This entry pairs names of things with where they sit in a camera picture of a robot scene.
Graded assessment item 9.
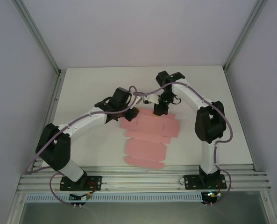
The small controller board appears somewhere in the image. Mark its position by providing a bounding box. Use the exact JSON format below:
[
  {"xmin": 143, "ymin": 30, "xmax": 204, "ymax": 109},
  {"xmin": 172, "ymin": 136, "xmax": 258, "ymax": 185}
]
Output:
[
  {"xmin": 69, "ymin": 192, "xmax": 92, "ymax": 202},
  {"xmin": 203, "ymin": 190, "xmax": 222, "ymax": 199}
]

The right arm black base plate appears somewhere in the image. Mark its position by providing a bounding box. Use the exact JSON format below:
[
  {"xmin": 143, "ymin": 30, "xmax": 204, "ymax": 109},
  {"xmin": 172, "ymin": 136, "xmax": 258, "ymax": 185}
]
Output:
[{"xmin": 184, "ymin": 174, "xmax": 227, "ymax": 190}]

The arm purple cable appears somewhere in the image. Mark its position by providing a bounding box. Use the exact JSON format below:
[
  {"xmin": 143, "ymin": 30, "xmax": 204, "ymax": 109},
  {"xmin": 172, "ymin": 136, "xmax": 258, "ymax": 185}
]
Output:
[
  {"xmin": 26, "ymin": 85, "xmax": 140, "ymax": 207},
  {"xmin": 144, "ymin": 81, "xmax": 234, "ymax": 207}
]

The pink paper box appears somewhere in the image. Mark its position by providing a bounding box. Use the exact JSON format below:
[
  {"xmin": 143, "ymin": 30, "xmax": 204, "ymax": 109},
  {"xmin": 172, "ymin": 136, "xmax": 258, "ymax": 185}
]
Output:
[{"xmin": 119, "ymin": 107, "xmax": 181, "ymax": 170}]

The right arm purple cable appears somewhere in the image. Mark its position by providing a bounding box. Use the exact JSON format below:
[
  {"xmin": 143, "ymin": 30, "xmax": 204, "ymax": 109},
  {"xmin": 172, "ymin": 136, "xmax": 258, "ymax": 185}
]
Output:
[{"xmin": 144, "ymin": 81, "xmax": 234, "ymax": 207}]

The aluminium frame leg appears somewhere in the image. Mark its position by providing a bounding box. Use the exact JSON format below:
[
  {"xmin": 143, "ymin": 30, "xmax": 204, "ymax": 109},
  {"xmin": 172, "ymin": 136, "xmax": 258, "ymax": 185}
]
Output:
[
  {"xmin": 5, "ymin": 192, "xmax": 28, "ymax": 224},
  {"xmin": 259, "ymin": 189, "xmax": 277, "ymax": 224}
]

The aluminium front rail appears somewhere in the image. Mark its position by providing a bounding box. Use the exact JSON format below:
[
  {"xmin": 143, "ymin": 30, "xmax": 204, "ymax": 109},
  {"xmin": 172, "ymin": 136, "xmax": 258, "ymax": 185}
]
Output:
[{"xmin": 16, "ymin": 164, "xmax": 271, "ymax": 194}]

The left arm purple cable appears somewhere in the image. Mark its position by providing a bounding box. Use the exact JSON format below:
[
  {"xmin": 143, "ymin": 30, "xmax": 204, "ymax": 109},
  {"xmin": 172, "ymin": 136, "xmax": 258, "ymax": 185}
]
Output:
[{"xmin": 26, "ymin": 85, "xmax": 140, "ymax": 207}]

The aluminium table side rail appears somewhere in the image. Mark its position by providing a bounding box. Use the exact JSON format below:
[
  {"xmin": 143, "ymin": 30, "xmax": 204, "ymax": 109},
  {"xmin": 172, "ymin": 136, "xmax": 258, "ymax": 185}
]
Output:
[
  {"xmin": 44, "ymin": 69, "xmax": 66, "ymax": 128},
  {"xmin": 224, "ymin": 69, "xmax": 256, "ymax": 171}
]

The light blue slotted cable duct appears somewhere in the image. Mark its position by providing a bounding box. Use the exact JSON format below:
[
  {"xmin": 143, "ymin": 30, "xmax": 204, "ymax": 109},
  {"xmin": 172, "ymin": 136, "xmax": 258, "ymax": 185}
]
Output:
[{"xmin": 26, "ymin": 192, "xmax": 204, "ymax": 203}]

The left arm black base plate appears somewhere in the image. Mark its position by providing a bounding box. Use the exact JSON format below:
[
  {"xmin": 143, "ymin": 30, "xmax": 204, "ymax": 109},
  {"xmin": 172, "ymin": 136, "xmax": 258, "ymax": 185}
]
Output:
[{"xmin": 60, "ymin": 175, "xmax": 103, "ymax": 191}]

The aluminium frame post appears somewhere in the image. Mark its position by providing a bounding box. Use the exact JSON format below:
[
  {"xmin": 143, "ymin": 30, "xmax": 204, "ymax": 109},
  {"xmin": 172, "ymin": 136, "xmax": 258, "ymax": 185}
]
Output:
[
  {"xmin": 11, "ymin": 0, "xmax": 62, "ymax": 76},
  {"xmin": 223, "ymin": 0, "xmax": 271, "ymax": 72}
]

